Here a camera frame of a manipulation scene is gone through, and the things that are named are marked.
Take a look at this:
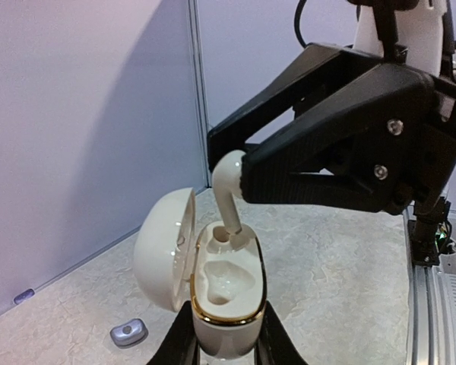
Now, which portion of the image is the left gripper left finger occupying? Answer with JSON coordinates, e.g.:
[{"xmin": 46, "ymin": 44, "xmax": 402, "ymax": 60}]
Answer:
[{"xmin": 147, "ymin": 302, "xmax": 198, "ymax": 365}]

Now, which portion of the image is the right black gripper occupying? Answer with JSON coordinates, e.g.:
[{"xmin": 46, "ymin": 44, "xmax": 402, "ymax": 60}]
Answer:
[{"xmin": 240, "ymin": 64, "xmax": 456, "ymax": 215}]

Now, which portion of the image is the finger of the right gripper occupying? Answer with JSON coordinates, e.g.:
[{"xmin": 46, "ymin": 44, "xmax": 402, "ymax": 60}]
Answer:
[{"xmin": 207, "ymin": 43, "xmax": 382, "ymax": 172}]

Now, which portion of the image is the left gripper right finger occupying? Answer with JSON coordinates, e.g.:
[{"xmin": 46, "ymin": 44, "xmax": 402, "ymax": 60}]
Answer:
[{"xmin": 256, "ymin": 302, "xmax": 307, "ymax": 365}]

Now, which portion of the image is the purple earbud charging case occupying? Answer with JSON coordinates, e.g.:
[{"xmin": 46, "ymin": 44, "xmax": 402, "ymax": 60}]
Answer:
[{"xmin": 109, "ymin": 318, "xmax": 149, "ymax": 348}]

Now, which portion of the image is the white earbud case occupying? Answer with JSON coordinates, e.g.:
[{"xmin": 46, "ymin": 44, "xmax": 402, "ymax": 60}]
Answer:
[{"xmin": 133, "ymin": 188, "xmax": 267, "ymax": 360}]

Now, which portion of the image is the white earbud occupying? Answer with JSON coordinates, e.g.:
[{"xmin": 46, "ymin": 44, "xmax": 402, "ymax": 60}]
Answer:
[{"xmin": 212, "ymin": 150, "xmax": 245, "ymax": 235}]

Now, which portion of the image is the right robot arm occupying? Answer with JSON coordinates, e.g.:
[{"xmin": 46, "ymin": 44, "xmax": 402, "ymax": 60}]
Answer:
[{"xmin": 207, "ymin": 1, "xmax": 456, "ymax": 266}]

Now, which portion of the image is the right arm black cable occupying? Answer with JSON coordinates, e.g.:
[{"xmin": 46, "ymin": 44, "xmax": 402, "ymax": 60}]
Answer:
[{"xmin": 294, "ymin": 0, "xmax": 311, "ymax": 49}]

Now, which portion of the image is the right aluminium corner post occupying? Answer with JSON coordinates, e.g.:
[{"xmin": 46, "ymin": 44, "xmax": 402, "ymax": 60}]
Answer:
[{"xmin": 187, "ymin": 0, "xmax": 211, "ymax": 188}]

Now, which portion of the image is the purple sticker on wall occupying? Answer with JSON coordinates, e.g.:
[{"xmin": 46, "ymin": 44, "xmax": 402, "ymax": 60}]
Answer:
[{"xmin": 13, "ymin": 288, "xmax": 35, "ymax": 305}]

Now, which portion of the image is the aluminium front rail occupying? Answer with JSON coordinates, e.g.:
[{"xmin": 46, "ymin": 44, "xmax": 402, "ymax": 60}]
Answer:
[{"xmin": 404, "ymin": 208, "xmax": 456, "ymax": 364}]

